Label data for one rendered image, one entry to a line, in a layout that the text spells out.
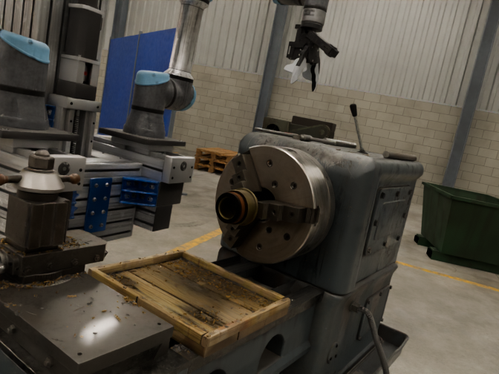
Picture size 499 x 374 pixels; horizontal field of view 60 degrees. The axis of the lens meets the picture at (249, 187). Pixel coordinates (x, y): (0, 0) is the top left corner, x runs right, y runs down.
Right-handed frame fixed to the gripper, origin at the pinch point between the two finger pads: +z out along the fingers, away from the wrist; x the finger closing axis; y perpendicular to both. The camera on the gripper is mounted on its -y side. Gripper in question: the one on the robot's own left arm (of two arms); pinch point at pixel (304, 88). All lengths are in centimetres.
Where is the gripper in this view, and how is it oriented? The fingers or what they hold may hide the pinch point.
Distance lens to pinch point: 146.3
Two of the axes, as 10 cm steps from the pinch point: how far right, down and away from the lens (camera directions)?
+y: -8.0, -2.5, 5.5
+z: -1.9, 9.7, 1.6
